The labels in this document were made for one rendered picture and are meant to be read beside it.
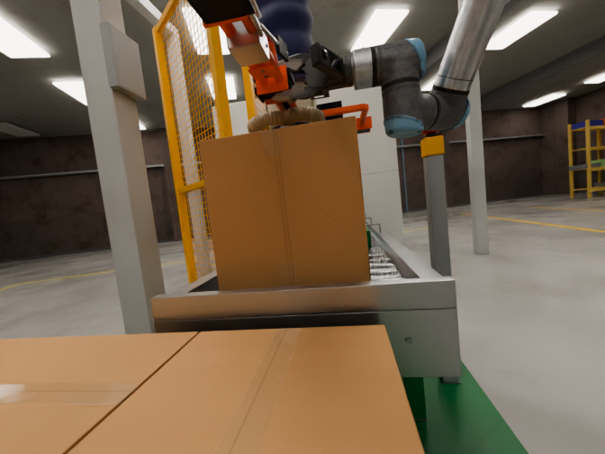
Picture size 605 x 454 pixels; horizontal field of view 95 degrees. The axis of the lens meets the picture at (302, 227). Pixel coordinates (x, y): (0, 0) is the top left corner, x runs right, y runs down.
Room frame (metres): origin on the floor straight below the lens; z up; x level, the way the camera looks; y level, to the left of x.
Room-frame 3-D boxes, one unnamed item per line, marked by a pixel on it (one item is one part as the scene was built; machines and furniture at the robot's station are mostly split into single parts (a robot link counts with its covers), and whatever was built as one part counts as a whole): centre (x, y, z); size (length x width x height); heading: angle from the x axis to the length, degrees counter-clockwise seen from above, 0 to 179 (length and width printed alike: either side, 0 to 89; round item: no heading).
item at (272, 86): (0.76, 0.03, 1.12); 0.10 x 0.08 x 0.06; 81
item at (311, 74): (0.74, -0.11, 1.12); 0.12 x 0.09 x 0.08; 81
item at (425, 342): (0.62, 0.04, 0.48); 0.70 x 0.03 x 0.15; 81
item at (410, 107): (0.71, -0.29, 1.00); 0.12 x 0.09 x 0.12; 112
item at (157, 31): (1.73, 0.59, 1.05); 0.87 x 0.10 x 2.10; 43
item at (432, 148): (1.11, -0.54, 0.50); 0.07 x 0.07 x 1.00; 81
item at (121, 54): (1.51, 0.82, 1.62); 0.20 x 0.05 x 0.30; 171
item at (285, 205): (0.99, -0.01, 0.79); 0.60 x 0.40 x 0.40; 170
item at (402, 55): (0.71, -0.27, 1.11); 0.12 x 0.09 x 0.10; 81
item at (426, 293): (0.63, 0.04, 0.58); 0.70 x 0.03 x 0.06; 81
